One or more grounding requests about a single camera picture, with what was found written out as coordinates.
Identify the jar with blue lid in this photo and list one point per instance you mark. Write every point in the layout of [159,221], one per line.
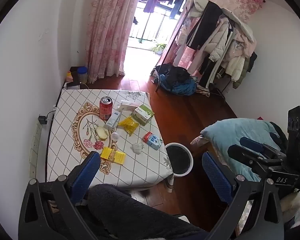
[82,74]

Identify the black charger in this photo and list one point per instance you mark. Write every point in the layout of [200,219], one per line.
[42,119]

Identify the person's right forearm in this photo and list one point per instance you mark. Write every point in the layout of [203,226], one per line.
[292,202]

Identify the pink and white flat box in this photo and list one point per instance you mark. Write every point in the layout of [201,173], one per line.
[126,105]

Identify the white power strip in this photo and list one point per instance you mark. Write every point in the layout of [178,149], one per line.
[36,140]

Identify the white diamond pattern tablecloth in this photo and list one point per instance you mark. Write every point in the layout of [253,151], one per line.
[65,110]

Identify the person's leg in dark fleece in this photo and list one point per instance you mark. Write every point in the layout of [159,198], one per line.
[140,212]

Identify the red soda can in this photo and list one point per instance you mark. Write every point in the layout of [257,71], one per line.
[105,108]

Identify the balcony railing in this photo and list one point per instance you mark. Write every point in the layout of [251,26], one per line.
[145,25]

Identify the black clothes rack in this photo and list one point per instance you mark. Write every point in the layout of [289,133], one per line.
[157,88]

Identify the dark cloth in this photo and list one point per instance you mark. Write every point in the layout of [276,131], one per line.
[277,132]

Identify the white pole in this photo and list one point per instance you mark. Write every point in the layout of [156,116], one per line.
[170,183]

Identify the hanging purple garment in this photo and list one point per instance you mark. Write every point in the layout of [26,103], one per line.
[150,5]

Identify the blue and red milk carton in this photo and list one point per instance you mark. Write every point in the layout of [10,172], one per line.
[152,140]

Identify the potted green plant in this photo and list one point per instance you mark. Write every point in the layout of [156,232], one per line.
[158,47]

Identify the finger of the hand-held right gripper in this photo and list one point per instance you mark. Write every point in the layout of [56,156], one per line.
[251,143]
[242,155]

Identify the floral cloth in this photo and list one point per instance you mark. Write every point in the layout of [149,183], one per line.
[202,91]

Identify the yellow bottle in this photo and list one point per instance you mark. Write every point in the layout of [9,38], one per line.
[69,77]

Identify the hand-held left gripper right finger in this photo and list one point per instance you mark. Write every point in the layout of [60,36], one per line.
[216,177]

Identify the yellow snack packet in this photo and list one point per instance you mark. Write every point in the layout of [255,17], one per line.
[128,125]

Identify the pile of dark clothes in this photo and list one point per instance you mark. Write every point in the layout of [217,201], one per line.
[182,89]

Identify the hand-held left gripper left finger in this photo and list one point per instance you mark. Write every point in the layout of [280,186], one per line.
[86,175]

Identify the black box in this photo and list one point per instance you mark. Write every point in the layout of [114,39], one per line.
[74,70]

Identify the row of hanging coats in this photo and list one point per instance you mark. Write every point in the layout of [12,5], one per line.
[220,37]

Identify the white and blue tube box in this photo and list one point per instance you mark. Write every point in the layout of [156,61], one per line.
[113,121]

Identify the green and white box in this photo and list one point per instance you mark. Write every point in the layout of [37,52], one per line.
[143,114]

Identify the black jacket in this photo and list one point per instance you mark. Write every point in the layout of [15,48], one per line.
[175,73]

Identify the white bin with black liner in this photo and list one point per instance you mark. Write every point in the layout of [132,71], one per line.
[179,160]

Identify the teal fleece blanket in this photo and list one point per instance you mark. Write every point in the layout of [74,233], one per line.
[235,135]

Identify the pale patterned bed sheet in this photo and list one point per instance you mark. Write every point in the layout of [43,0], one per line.
[245,215]

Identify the white round cap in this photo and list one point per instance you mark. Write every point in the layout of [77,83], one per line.
[115,136]

